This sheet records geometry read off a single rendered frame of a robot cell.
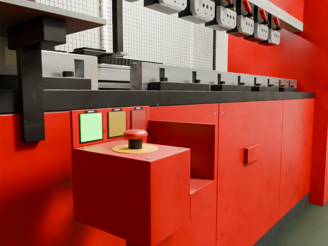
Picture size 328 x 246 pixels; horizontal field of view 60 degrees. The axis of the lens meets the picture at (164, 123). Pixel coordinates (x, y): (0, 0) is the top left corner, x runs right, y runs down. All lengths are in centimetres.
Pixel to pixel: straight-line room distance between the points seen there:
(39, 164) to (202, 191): 33
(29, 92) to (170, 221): 35
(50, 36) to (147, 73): 52
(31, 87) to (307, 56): 217
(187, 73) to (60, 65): 54
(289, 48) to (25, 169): 223
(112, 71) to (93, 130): 74
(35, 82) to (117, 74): 68
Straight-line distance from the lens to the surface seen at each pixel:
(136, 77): 97
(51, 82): 70
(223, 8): 139
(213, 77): 131
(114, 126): 53
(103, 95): 70
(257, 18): 173
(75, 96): 66
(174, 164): 42
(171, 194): 42
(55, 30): 52
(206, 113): 104
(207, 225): 117
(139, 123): 58
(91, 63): 83
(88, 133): 49
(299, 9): 247
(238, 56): 269
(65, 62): 79
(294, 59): 251
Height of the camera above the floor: 87
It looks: 6 degrees down
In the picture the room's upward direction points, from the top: straight up
